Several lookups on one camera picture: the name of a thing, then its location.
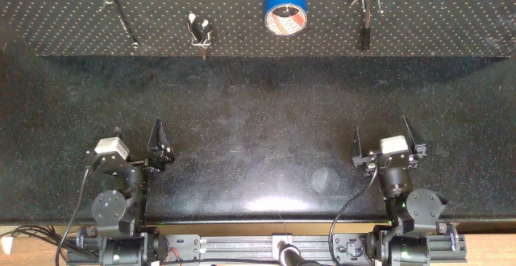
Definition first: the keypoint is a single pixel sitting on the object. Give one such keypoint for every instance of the black pegboard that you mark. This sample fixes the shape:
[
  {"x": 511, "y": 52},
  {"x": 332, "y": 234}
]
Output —
[{"x": 242, "y": 36}]

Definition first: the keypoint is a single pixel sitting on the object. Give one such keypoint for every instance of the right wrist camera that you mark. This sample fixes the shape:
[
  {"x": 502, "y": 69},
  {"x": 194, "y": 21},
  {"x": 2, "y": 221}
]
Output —
[{"x": 394, "y": 144}]

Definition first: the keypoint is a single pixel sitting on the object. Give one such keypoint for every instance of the mounting rail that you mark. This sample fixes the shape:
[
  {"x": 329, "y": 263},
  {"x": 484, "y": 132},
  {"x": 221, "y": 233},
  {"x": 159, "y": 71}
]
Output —
[{"x": 242, "y": 248}]

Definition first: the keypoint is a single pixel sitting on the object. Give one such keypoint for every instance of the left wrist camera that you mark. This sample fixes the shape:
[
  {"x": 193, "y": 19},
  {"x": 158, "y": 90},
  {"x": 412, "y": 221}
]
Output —
[{"x": 111, "y": 147}]

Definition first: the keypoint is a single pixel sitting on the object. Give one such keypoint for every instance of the metal hook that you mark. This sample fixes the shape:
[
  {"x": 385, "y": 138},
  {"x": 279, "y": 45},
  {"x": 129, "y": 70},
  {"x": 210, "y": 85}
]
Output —
[
  {"x": 379, "y": 6},
  {"x": 107, "y": 1},
  {"x": 194, "y": 43}
]

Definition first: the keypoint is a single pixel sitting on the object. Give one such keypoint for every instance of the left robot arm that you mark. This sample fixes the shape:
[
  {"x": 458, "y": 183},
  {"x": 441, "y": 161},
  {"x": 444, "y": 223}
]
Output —
[{"x": 108, "y": 209}]

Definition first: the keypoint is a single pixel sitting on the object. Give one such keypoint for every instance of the wrench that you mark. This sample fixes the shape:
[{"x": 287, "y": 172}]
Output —
[{"x": 123, "y": 22}]

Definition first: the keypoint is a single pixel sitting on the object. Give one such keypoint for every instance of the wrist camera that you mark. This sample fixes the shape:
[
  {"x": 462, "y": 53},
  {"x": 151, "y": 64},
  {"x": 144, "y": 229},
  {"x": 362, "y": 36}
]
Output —
[
  {"x": 394, "y": 144},
  {"x": 111, "y": 147}
]

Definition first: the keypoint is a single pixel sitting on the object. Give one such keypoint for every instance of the hammer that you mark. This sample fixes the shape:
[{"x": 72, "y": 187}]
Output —
[{"x": 366, "y": 36}]

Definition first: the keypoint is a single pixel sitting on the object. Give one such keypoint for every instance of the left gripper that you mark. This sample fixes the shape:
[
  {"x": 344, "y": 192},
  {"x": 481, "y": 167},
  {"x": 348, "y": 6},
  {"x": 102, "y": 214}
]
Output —
[{"x": 111, "y": 164}]

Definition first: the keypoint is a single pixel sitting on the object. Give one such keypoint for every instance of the black and white pliers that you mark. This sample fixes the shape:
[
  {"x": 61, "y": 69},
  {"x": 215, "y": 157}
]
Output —
[{"x": 198, "y": 30}]

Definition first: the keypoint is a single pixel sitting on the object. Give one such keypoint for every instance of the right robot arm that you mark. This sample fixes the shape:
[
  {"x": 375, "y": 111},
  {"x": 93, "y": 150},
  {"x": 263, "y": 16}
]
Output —
[{"x": 421, "y": 209}]

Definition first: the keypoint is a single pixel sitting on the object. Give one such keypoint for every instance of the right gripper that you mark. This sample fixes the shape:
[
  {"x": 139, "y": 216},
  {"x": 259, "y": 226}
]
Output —
[{"x": 397, "y": 160}]

